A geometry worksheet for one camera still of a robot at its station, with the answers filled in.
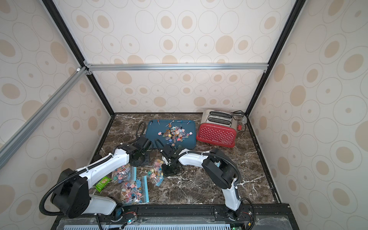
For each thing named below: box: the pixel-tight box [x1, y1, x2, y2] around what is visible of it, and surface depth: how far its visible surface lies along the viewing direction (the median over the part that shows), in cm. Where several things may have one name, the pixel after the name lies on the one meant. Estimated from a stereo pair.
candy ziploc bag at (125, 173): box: [111, 163, 138, 184], surface depth 87 cm
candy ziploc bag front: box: [120, 175, 150, 205], surface depth 81 cm
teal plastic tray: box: [144, 119, 197, 150], surface depth 108 cm
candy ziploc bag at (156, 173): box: [147, 159, 165, 187], surface depth 87 cm
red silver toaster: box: [196, 109, 238, 149], surface depth 95 cm
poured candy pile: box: [157, 120, 194, 147], surface depth 108 cm
